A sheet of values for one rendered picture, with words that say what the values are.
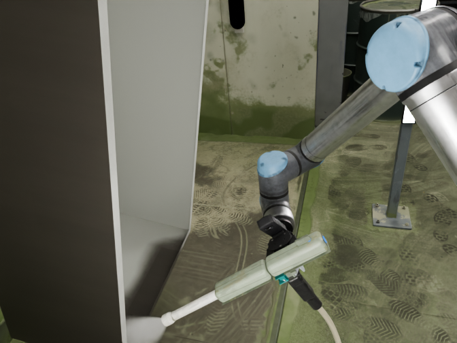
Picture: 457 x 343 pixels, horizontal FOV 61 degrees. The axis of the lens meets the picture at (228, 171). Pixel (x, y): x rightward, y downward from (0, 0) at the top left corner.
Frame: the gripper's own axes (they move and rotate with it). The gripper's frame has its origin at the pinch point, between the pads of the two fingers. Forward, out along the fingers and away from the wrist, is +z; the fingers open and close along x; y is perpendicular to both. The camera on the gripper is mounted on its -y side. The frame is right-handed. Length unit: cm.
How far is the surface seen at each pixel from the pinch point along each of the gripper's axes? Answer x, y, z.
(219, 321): 54, 48, -43
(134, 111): 25, -43, -55
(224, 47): 4, -14, -214
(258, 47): -17, -2, -206
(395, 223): -31, 97, -99
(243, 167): 35, 53, -168
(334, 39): -61, 18, -191
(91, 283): 36.2, -28.7, 5.5
